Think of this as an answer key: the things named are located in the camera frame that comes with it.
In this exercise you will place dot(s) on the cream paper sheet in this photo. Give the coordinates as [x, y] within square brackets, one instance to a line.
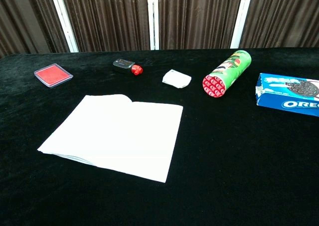
[112, 136]

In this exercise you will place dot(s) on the white tissue packet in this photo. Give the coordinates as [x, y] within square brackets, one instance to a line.
[175, 79]

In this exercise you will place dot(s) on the ink bottle with red cap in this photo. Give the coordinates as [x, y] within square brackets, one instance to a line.
[123, 66]

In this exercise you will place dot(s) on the green chips can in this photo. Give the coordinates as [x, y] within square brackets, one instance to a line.
[229, 68]

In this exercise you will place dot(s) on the black velvet tablecloth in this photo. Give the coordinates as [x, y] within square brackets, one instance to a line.
[224, 161]

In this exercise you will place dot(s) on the brown pleated curtain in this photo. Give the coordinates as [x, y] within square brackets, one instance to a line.
[286, 16]
[107, 16]
[20, 19]
[199, 16]

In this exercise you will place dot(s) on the blue Oreo cookie box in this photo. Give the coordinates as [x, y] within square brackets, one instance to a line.
[279, 93]

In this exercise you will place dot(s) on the white screen frame post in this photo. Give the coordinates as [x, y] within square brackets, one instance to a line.
[65, 24]
[241, 16]
[153, 19]

